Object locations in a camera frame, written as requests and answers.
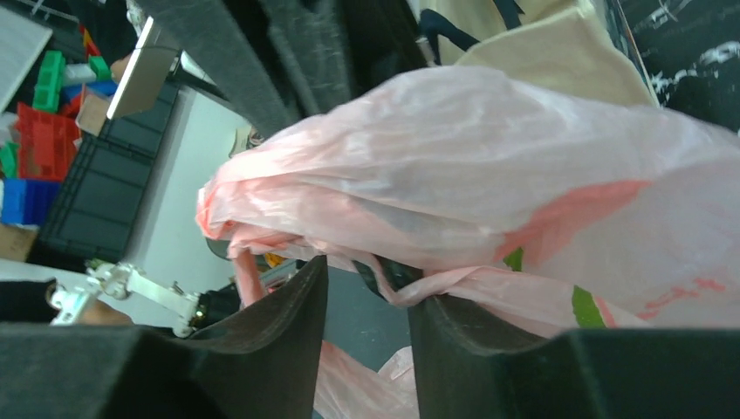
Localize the blue plastic storage bin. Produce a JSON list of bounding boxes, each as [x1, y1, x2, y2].
[[1, 178, 61, 225]]

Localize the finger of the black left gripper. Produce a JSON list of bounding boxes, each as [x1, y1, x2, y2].
[[139, 0, 301, 137], [261, 0, 427, 116]]

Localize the pink plastic grocery bag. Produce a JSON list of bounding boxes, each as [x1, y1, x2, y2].
[[195, 65, 740, 419]]

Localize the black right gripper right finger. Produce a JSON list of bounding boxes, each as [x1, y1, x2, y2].
[[408, 296, 739, 418]]

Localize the cream canvas tote bag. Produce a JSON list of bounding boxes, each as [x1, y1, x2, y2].
[[412, 1, 659, 106]]

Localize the black storage crate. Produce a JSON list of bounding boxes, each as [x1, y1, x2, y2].
[[28, 82, 180, 272]]

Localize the red plastic storage bin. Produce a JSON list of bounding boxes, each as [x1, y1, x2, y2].
[[17, 103, 81, 182]]

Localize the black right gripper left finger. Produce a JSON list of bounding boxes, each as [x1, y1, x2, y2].
[[1, 257, 328, 418]]

